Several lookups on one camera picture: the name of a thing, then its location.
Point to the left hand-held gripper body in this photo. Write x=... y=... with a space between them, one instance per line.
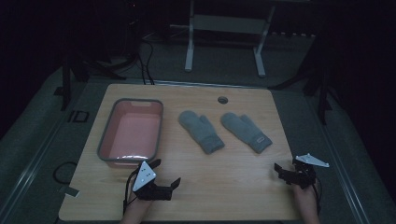
x=144 y=177

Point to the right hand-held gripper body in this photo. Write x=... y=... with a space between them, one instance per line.
x=304 y=174

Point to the person's right hand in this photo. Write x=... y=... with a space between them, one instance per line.
x=305 y=200

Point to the person's left hand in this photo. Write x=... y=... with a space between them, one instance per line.
x=137 y=209

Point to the pink basin with grey rim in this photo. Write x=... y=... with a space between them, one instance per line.
x=134 y=133

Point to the grey mitten with cuff label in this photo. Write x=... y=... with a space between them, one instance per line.
x=246 y=130

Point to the plain grey mitten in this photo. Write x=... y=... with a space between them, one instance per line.
x=200 y=132

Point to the grey tape strip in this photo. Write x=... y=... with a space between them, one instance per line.
x=70 y=190

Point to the black metal stand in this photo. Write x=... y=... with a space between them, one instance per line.
x=66 y=81
x=323 y=93

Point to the black rectangular floor bracket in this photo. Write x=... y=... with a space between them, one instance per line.
x=78 y=116

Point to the white metal desk frame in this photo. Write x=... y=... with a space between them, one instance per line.
x=230 y=24

